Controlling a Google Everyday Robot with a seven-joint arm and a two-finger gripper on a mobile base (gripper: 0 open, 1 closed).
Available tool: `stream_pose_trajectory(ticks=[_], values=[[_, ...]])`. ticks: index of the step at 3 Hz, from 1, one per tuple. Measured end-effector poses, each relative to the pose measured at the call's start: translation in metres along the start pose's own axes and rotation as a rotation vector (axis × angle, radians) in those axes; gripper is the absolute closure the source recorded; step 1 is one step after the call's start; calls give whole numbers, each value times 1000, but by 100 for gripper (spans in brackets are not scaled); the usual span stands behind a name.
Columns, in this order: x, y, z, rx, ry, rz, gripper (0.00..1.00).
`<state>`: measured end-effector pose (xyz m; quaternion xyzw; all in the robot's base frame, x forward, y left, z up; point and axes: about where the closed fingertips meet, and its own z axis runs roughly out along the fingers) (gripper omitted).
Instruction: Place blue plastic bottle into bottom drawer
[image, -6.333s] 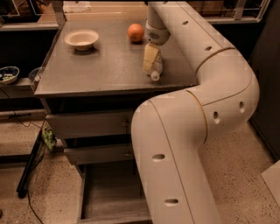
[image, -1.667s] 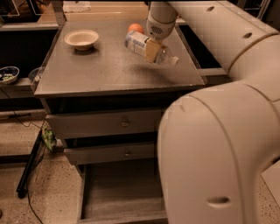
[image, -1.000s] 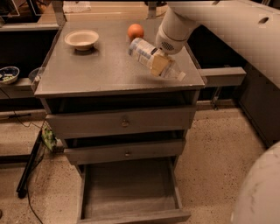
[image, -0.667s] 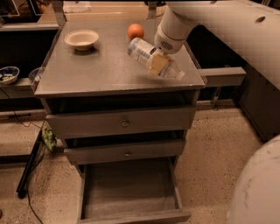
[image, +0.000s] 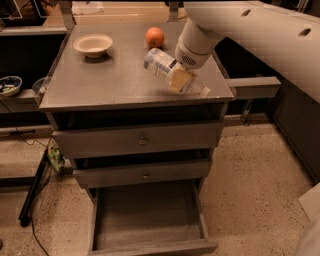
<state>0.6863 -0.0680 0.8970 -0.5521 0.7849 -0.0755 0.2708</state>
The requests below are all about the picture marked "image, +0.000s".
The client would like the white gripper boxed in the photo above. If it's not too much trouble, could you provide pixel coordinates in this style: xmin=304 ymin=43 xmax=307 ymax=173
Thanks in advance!
xmin=169 ymin=19 xmax=224 ymax=94

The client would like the blue plastic bottle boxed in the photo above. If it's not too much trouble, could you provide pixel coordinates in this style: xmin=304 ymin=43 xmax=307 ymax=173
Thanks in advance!
xmin=144 ymin=48 xmax=210 ymax=97

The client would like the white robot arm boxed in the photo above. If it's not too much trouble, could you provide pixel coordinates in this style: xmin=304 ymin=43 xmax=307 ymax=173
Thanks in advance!
xmin=175 ymin=1 xmax=320 ymax=102

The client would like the grey drawer cabinet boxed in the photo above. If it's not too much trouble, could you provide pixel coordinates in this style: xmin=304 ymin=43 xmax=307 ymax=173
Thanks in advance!
xmin=38 ymin=21 xmax=235 ymax=201

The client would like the top grey drawer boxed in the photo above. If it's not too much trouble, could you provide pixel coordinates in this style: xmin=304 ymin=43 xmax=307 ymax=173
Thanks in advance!
xmin=53 ymin=121 xmax=223 ymax=159

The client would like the grey drawer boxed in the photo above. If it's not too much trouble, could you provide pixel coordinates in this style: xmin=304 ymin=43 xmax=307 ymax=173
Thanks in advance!
xmin=74 ymin=159 xmax=212 ymax=189
xmin=53 ymin=121 xmax=223 ymax=159
xmin=88 ymin=180 xmax=218 ymax=256

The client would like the middle grey drawer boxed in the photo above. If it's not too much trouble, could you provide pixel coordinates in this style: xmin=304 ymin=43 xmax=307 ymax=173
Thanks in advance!
xmin=74 ymin=159 xmax=212 ymax=189

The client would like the bottom grey drawer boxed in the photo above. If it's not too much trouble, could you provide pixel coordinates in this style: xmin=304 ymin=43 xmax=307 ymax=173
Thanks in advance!
xmin=88 ymin=180 xmax=218 ymax=256

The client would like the orange fruit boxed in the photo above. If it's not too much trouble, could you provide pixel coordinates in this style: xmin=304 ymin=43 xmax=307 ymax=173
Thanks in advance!
xmin=145 ymin=27 xmax=164 ymax=48

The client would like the grey side shelf beam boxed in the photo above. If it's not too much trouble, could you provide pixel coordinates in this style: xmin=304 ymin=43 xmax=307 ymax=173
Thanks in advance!
xmin=226 ymin=76 xmax=281 ymax=100

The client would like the cream paper bowl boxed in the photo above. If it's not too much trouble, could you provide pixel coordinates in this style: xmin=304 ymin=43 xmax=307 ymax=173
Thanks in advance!
xmin=73 ymin=34 xmax=113 ymax=58

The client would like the white cloth on back table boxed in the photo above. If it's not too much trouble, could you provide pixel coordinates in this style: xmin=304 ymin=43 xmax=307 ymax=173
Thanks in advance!
xmin=72 ymin=1 xmax=104 ymax=15

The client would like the clear plastic container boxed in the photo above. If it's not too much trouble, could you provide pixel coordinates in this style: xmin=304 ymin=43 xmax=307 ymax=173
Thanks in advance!
xmin=32 ymin=77 xmax=51 ymax=95

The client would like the green power strip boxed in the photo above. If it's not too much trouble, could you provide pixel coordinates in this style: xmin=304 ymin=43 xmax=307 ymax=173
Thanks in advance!
xmin=48 ymin=146 xmax=65 ymax=173

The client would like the blue patterned bowl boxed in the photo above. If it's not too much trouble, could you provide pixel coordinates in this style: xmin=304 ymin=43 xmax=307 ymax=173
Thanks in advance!
xmin=0 ymin=76 xmax=22 ymax=97

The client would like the black floor stand leg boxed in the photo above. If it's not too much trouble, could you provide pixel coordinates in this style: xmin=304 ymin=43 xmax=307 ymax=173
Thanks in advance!
xmin=18 ymin=150 xmax=48 ymax=227

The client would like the black cable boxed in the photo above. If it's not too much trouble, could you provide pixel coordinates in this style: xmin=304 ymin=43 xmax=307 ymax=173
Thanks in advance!
xmin=0 ymin=99 xmax=54 ymax=256

